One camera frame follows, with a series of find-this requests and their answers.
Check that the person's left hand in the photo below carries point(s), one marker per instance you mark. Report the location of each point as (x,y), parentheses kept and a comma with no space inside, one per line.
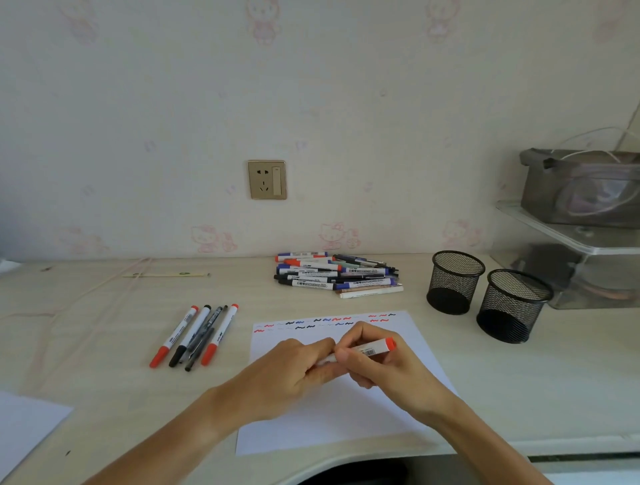
(280,380)

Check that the person's right hand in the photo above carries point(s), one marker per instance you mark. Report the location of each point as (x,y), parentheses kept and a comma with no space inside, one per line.
(400,380)

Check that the red-capped white marker pen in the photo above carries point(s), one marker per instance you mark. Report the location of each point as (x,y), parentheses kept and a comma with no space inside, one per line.
(380,346)
(175,335)
(222,330)

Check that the white paper sheet with squiggles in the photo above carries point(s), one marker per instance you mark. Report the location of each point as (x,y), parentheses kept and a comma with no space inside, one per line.
(325,424)

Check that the clear slim pen black cap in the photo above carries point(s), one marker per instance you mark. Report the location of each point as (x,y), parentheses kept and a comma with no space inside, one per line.
(200,350)

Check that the dark slim pen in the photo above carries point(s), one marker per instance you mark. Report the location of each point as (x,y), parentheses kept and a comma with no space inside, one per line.
(215,317)

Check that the black cap whiteboard marker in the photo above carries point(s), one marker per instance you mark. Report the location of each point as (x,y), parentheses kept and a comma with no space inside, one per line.
(192,332)

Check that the pile of assorted pens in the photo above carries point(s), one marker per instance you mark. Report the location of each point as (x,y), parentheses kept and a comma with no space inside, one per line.
(310,280)

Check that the black mesh cup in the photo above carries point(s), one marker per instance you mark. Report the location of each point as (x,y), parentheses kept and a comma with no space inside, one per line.
(455,285)
(515,310)

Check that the person's left forearm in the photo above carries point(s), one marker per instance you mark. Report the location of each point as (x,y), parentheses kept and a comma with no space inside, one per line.
(165,444)

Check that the paper-wrapped chopsticks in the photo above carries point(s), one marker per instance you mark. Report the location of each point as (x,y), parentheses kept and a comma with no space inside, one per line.
(165,275)

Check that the light wooden table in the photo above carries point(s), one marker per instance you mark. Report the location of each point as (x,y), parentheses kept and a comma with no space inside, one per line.
(100,399)

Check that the clear acrylic rack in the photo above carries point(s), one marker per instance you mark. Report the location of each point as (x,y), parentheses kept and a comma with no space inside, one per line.
(555,230)

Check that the blank white paper sheet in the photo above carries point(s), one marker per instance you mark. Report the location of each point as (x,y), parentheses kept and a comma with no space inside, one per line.
(25,429)

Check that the small white scrap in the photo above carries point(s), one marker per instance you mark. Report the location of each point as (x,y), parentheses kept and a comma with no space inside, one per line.
(9,266)

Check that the gold wall socket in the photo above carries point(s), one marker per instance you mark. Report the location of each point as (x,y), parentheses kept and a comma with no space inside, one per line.
(260,180)

